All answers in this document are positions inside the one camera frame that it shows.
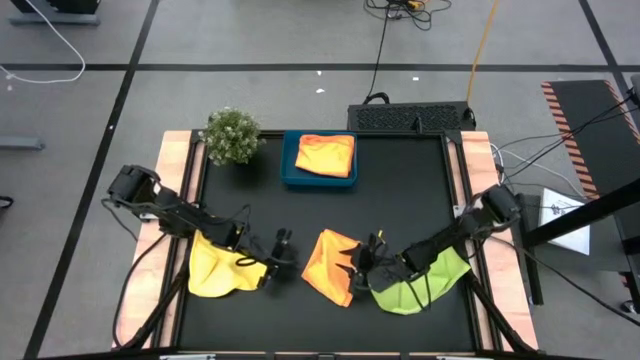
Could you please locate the black mat with striped edges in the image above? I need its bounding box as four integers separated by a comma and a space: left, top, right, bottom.
541, 79, 640, 201

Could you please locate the small potted green plant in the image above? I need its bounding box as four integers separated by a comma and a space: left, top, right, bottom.
198, 107, 266, 167

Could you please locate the black aluminium table frame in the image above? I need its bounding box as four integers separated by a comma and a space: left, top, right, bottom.
177, 128, 486, 354

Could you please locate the yellow microfiber towel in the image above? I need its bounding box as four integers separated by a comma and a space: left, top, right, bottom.
187, 229, 269, 299

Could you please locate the orange microfiber towel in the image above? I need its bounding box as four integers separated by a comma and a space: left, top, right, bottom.
294, 133, 356, 179
300, 228, 362, 309

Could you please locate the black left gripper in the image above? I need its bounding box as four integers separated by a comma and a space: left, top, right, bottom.
233, 228, 296, 293

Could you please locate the yellow cable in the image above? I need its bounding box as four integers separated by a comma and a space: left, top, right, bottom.
465, 0, 501, 104

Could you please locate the blue plastic bin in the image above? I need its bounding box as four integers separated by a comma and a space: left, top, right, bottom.
280, 129, 359, 190

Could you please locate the grey furniture base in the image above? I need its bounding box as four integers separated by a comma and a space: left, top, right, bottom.
8, 0, 101, 27

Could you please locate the tangled black cable bundle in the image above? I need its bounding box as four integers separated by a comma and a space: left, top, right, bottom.
364, 0, 454, 32

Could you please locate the green microfiber towel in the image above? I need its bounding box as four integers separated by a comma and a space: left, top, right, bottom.
370, 244, 472, 316

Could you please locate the grey furniture foot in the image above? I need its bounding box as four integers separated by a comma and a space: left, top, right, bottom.
0, 134, 46, 151

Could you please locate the black metal beam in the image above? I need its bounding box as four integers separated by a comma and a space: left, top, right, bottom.
524, 178, 640, 249

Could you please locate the black computer case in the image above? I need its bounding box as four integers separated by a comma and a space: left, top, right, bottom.
347, 92, 477, 134

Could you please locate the black stand post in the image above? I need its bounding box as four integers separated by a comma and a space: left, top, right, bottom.
517, 192, 546, 306

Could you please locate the black power cable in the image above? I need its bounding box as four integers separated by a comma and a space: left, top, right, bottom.
366, 4, 391, 101

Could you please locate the white paper sheet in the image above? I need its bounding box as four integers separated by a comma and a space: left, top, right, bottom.
538, 187, 592, 256

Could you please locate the white floor cable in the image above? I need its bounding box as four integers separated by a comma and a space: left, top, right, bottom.
0, 0, 87, 85

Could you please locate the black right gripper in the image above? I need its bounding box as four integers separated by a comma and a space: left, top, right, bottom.
350, 232, 417, 296

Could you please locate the black diagonal brace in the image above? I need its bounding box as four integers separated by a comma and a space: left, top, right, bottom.
119, 244, 197, 351
464, 269, 539, 354

